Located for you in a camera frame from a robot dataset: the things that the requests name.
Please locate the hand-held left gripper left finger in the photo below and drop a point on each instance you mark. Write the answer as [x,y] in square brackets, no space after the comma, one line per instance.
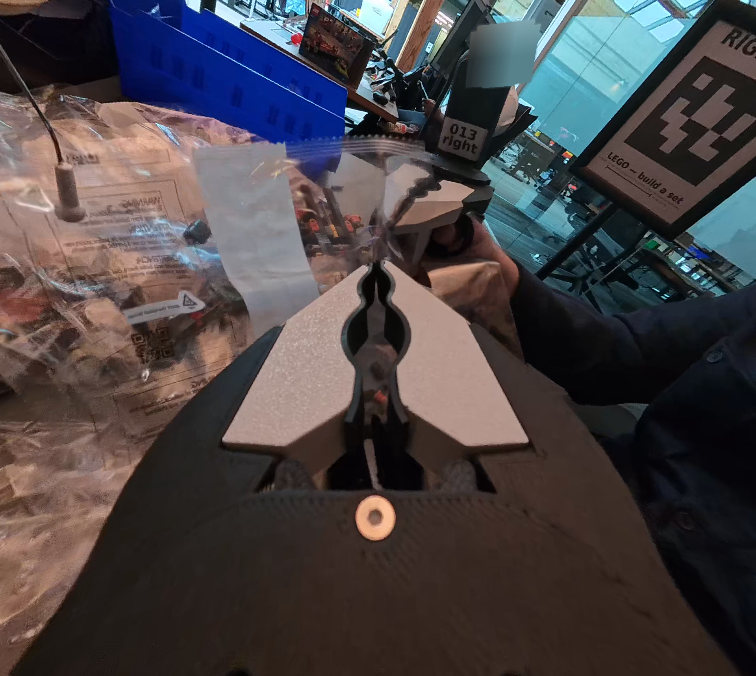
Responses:
[295,392]

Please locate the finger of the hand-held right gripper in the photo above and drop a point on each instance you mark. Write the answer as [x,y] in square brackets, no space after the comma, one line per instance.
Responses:
[404,186]
[443,203]

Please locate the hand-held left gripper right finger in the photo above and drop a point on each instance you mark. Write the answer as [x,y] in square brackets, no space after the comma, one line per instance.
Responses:
[460,392]

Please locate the black toy assembly orange connectors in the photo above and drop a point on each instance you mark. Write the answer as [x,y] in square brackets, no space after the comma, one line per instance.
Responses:
[325,227]

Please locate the clear bag with printed warnings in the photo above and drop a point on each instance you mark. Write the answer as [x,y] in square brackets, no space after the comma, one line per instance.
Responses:
[118,274]

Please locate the black monitor on arm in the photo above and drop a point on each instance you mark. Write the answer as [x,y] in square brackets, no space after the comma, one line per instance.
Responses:
[458,44]

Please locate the person's right forearm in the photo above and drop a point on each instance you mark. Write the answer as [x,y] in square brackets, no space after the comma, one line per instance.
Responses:
[620,333]

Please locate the small toy set box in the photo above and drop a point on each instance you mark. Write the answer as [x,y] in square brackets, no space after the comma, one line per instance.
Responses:
[334,41]

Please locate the person's right hand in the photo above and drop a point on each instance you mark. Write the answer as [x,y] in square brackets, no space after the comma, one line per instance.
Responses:
[490,268]

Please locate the framed printed sign on stand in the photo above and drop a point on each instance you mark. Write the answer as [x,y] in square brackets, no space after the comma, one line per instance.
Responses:
[649,156]

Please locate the black chunky toy connector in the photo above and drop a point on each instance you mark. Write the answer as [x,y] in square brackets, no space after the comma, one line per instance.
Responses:
[198,232]

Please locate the wooden table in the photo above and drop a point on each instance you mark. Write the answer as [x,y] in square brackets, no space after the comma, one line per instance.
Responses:
[271,32]

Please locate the blue plastic bin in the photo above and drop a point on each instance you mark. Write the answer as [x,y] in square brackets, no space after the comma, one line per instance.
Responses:
[177,73]
[236,38]

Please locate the person's dark blue shirt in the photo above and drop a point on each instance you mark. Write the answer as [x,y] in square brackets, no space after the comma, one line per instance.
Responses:
[703,481]

